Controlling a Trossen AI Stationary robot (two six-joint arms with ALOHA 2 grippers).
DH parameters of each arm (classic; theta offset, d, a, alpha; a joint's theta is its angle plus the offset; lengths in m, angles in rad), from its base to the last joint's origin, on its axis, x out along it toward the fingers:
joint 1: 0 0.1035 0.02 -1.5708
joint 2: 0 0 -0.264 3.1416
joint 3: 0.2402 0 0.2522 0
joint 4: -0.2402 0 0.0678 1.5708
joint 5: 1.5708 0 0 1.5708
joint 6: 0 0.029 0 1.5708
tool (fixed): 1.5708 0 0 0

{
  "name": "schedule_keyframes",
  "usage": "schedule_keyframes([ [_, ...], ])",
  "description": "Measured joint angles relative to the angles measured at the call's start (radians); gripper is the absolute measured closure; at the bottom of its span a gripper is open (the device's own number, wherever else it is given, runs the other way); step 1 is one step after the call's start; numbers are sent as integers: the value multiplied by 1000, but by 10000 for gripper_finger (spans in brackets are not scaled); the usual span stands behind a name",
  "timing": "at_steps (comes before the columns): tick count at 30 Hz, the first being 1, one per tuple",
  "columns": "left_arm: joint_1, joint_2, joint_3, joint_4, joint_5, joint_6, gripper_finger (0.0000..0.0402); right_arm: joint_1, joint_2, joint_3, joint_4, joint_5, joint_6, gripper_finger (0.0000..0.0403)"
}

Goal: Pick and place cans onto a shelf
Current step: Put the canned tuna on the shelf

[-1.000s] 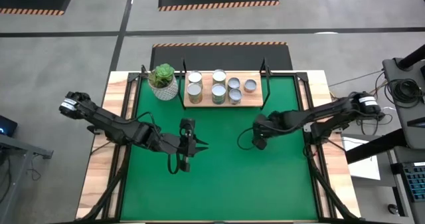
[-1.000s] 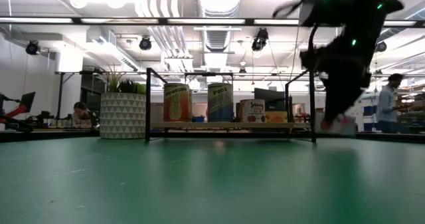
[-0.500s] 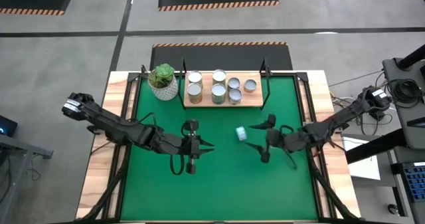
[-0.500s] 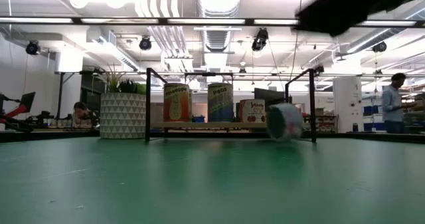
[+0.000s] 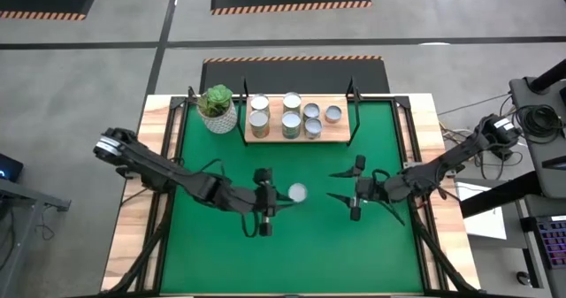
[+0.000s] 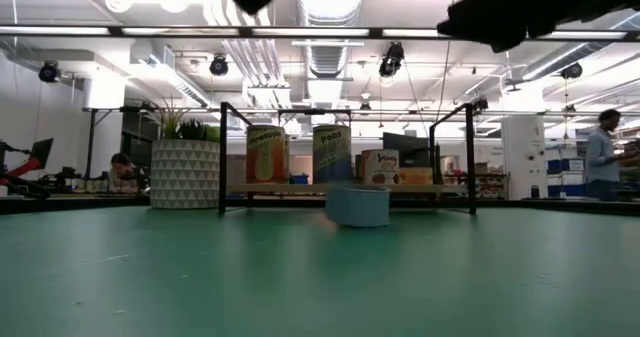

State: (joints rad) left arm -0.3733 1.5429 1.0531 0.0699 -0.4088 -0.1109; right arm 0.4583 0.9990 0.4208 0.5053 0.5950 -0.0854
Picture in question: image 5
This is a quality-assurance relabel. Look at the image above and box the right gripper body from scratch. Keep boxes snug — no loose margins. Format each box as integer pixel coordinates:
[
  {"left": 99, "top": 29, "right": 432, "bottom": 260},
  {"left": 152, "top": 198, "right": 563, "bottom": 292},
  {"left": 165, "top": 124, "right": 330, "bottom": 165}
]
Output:
[{"left": 349, "top": 155, "right": 385, "bottom": 222}]

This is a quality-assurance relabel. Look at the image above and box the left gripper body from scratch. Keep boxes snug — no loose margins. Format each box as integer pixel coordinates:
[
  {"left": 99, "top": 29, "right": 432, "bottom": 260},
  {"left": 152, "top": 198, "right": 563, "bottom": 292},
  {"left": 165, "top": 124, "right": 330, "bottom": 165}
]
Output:
[{"left": 252, "top": 167, "right": 279, "bottom": 238}]

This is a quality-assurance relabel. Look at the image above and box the salmon can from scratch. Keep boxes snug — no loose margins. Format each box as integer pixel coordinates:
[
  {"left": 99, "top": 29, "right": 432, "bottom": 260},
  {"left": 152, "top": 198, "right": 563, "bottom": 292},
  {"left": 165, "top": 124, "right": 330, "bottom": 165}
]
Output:
[{"left": 287, "top": 182, "right": 309, "bottom": 204}]

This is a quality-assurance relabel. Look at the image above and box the short can grey-blue label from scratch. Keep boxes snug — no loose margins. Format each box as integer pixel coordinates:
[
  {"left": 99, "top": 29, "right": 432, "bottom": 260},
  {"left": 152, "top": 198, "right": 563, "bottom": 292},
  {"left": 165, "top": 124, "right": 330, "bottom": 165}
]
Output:
[
  {"left": 303, "top": 117, "right": 324, "bottom": 141},
  {"left": 302, "top": 103, "right": 321, "bottom": 121}
]

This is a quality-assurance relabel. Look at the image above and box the short can orange-brown label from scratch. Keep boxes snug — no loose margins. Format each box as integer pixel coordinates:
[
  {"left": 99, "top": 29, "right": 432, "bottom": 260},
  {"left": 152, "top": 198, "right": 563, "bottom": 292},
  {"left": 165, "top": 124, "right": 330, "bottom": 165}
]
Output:
[{"left": 324, "top": 104, "right": 343, "bottom": 125}]

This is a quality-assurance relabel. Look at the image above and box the green peach can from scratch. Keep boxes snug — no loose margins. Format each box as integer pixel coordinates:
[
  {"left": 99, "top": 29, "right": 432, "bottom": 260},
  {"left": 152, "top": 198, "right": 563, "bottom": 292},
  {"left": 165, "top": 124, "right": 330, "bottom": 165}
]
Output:
[{"left": 281, "top": 111, "right": 302, "bottom": 140}]

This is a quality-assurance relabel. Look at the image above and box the pineapple can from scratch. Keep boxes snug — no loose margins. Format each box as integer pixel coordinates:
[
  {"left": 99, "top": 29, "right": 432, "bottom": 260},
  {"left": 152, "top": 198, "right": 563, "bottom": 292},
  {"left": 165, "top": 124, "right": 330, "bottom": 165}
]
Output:
[{"left": 249, "top": 110, "right": 271, "bottom": 139}]

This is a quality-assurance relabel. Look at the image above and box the green blue cherry can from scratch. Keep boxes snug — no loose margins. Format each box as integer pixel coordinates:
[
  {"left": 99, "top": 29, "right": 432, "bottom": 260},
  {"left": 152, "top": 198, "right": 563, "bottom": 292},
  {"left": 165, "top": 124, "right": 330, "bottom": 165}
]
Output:
[{"left": 282, "top": 91, "right": 303, "bottom": 113}]

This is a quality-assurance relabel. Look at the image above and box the green pear can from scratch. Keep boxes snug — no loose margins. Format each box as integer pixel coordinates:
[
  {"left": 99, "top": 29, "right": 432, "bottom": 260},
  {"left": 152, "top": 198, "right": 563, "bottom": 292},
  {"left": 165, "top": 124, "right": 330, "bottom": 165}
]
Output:
[{"left": 249, "top": 93, "right": 272, "bottom": 116}]

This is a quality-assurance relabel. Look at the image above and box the wooden shelf board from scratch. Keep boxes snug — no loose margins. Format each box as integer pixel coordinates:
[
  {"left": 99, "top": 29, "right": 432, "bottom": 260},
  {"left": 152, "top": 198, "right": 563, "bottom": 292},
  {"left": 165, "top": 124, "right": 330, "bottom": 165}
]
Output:
[{"left": 244, "top": 95, "right": 352, "bottom": 144}]

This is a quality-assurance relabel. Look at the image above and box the green table mat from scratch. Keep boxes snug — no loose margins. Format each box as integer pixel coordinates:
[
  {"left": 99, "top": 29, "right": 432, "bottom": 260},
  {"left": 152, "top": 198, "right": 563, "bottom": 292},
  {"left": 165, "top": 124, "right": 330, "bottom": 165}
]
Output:
[{"left": 159, "top": 99, "right": 425, "bottom": 295}]

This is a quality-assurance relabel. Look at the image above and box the succulent in white patterned pot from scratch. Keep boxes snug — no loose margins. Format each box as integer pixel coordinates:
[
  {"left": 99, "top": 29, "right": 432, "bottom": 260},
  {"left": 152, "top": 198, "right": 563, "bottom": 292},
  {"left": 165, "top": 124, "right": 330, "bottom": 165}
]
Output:
[{"left": 196, "top": 84, "right": 239, "bottom": 134}]

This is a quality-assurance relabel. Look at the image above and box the white sheet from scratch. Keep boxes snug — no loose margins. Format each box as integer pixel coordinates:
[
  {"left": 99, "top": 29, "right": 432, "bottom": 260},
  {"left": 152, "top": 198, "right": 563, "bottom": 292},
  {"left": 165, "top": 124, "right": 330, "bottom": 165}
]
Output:
[{"left": 455, "top": 180, "right": 509, "bottom": 241}]

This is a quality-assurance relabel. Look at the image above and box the black diagonal bar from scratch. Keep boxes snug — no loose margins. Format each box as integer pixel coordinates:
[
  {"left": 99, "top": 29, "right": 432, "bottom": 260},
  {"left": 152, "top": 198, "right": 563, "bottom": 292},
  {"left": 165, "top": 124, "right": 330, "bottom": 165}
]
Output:
[{"left": 459, "top": 170, "right": 543, "bottom": 219}]

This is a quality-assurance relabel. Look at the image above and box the grey equipment cart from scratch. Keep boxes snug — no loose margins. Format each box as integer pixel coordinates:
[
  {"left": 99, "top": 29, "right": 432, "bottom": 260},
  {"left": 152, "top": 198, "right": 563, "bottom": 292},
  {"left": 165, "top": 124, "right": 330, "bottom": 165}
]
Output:
[{"left": 508, "top": 75, "right": 566, "bottom": 201}]

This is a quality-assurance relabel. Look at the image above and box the backlit keyboard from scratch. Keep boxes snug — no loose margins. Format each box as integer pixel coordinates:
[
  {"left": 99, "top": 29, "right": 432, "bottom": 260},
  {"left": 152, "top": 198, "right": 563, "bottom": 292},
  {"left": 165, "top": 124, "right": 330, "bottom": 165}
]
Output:
[{"left": 535, "top": 216, "right": 566, "bottom": 271}]

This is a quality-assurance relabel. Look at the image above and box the grey computer desk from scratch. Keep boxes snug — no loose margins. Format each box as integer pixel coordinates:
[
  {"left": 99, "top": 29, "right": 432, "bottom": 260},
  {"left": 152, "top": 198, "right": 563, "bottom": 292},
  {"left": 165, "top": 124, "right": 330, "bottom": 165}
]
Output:
[{"left": 515, "top": 195, "right": 566, "bottom": 298}]

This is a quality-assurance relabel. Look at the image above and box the black pole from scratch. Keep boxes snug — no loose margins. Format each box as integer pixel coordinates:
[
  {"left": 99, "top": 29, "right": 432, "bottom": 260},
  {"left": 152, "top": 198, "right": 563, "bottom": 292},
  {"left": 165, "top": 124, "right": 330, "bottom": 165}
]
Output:
[{"left": 528, "top": 58, "right": 566, "bottom": 94}]

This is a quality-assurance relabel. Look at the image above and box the grey side desk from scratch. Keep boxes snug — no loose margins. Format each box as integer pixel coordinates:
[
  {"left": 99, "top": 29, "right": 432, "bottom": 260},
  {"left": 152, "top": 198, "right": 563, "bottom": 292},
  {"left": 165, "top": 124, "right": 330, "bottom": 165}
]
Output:
[{"left": 0, "top": 177, "right": 72, "bottom": 298}]

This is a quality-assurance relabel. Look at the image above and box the black device with blue light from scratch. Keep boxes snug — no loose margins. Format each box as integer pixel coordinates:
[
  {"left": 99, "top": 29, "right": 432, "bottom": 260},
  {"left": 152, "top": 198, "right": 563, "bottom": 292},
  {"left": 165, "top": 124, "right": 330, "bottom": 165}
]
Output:
[{"left": 0, "top": 153, "right": 24, "bottom": 183}]

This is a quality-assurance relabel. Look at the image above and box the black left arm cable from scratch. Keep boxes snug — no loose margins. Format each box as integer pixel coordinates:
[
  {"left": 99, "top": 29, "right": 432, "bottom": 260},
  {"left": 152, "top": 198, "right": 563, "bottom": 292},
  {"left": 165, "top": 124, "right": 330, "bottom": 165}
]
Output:
[{"left": 241, "top": 209, "right": 262, "bottom": 240}]

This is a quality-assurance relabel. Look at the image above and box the black metal shelf frame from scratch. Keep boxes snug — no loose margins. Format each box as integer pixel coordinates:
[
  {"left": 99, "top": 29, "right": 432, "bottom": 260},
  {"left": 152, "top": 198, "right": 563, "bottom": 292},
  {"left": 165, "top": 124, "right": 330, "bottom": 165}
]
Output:
[
  {"left": 346, "top": 77, "right": 361, "bottom": 148},
  {"left": 236, "top": 77, "right": 249, "bottom": 145}
]

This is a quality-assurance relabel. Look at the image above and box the black metal rig frame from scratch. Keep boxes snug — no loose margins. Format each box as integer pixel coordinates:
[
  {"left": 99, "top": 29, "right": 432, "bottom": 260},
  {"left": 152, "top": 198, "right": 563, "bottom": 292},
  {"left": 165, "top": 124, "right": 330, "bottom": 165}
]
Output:
[{"left": 100, "top": 87, "right": 486, "bottom": 298}]

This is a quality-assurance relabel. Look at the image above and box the coiled black cable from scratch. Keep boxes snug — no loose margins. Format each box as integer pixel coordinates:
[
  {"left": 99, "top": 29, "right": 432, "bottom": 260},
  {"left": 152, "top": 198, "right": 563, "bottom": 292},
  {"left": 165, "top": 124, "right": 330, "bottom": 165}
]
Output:
[{"left": 511, "top": 103, "right": 566, "bottom": 145}]

